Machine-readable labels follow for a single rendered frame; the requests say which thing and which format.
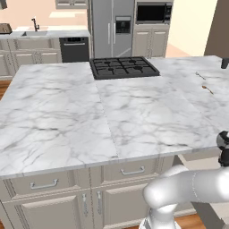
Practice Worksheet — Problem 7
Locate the narrow beige drawer front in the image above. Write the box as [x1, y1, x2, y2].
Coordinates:
[100, 158, 159, 183]

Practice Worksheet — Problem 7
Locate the wide beige drawer front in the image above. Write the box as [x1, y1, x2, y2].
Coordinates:
[4, 169, 82, 199]

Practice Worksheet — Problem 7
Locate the black gas hob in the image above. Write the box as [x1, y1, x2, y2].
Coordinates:
[89, 55, 161, 81]

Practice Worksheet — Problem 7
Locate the black dishwasher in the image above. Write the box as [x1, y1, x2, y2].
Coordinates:
[58, 36, 90, 64]

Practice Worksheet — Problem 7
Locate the beige tall cupboard unit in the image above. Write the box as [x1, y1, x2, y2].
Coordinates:
[131, 24, 171, 59]

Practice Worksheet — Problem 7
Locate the silver fridge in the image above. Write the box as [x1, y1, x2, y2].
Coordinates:
[90, 0, 136, 59]

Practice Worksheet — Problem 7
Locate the beige cupboard door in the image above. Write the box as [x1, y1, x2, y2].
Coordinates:
[91, 182, 157, 229]
[13, 192, 91, 229]

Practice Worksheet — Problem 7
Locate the silver fork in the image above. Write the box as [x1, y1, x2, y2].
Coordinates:
[194, 71, 207, 81]

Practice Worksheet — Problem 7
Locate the brown wooden spoon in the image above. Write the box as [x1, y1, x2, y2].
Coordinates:
[201, 85, 215, 96]

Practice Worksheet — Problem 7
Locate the beige base cupboard run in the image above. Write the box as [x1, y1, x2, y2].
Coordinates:
[0, 37, 63, 81]

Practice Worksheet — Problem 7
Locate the black microwave oven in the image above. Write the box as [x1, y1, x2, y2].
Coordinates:
[135, 1, 174, 26]

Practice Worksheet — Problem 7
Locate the steel sink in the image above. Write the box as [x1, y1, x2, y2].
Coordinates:
[21, 30, 49, 38]

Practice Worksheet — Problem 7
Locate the black tap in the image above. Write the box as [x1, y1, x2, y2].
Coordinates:
[30, 17, 41, 32]

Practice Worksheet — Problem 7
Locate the black block-shaped object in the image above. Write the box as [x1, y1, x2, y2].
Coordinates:
[220, 57, 229, 70]

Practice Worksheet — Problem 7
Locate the silver toaster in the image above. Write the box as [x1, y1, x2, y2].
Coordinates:
[0, 22, 13, 36]

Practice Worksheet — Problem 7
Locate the silver drawer handle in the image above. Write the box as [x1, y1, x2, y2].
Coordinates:
[119, 165, 147, 176]
[29, 178, 59, 191]

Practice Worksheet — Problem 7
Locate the silver cupboard door handle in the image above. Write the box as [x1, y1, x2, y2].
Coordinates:
[96, 190, 104, 216]
[81, 192, 89, 218]

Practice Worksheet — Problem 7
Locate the beige wall cupboard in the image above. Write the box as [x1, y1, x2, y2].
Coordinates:
[55, 0, 89, 10]

